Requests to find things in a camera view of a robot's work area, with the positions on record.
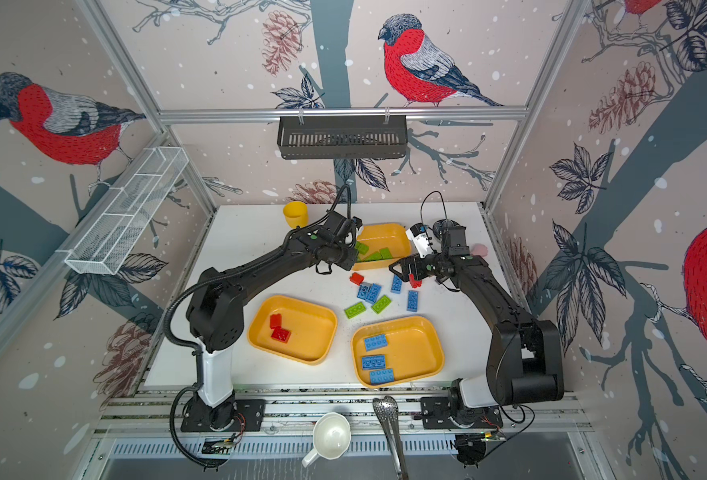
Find green lego brick long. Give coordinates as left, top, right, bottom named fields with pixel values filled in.
left=355, top=241, right=369, bottom=255

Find blue lego brick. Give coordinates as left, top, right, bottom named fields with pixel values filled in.
left=361, top=355, right=387, bottom=371
left=363, top=334, right=389, bottom=352
left=407, top=290, right=419, bottom=313
left=357, top=282, right=381, bottom=304
left=391, top=275, right=403, bottom=294

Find small red lego brick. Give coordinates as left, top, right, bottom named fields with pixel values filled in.
left=270, top=314, right=283, bottom=330

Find blue lego brick low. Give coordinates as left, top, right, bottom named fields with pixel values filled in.
left=369, top=369, right=395, bottom=385

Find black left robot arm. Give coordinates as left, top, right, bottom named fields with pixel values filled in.
left=161, top=185, right=363, bottom=431

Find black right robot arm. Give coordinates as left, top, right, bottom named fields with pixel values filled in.
left=389, top=220, right=565, bottom=426

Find large green lego plate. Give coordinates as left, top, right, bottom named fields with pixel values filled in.
left=377, top=248, right=393, bottom=260

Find yellow tray far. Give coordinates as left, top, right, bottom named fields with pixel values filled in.
left=353, top=223, right=413, bottom=271

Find yellow tray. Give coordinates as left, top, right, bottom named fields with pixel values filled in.
left=351, top=316, right=445, bottom=388
left=248, top=295, right=338, bottom=365
left=353, top=223, right=413, bottom=271

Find pink plastic toy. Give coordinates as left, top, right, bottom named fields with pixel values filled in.
left=471, top=243, right=489, bottom=258

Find yellow plastic goblet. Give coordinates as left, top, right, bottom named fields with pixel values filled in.
left=283, top=201, right=309, bottom=229

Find yellow tray near left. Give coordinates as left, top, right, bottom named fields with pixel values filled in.
left=248, top=295, right=338, bottom=365

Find yellow tray near right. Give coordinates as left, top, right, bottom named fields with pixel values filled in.
left=351, top=316, right=445, bottom=388

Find metal tongs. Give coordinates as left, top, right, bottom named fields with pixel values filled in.
left=373, top=396, right=409, bottom=480

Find white measuring cup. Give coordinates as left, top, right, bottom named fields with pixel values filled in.
left=302, top=412, right=353, bottom=468

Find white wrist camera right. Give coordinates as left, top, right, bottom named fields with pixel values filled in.
left=405, top=223, right=435, bottom=258

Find black hanging wire basket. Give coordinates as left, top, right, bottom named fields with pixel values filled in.
left=277, top=116, right=407, bottom=160

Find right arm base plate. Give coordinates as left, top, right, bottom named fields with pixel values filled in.
left=419, top=397, right=503, bottom=430

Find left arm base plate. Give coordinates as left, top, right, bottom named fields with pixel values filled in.
left=181, top=395, right=266, bottom=433

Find white wire mesh shelf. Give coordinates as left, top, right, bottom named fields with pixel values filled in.
left=65, top=146, right=189, bottom=275

